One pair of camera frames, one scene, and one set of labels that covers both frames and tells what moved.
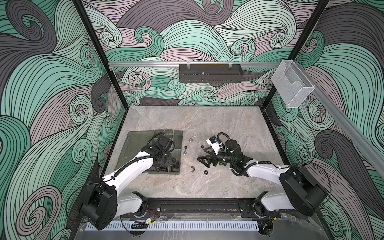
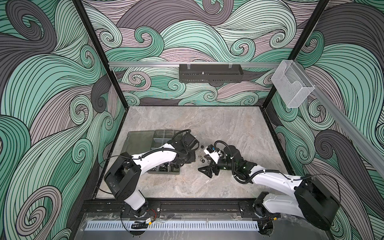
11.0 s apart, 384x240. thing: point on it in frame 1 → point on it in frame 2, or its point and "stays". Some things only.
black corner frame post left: (80, 5) stays
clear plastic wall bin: (290, 83) stays
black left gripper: (169, 157) → (192, 157)
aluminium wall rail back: (194, 64) stays
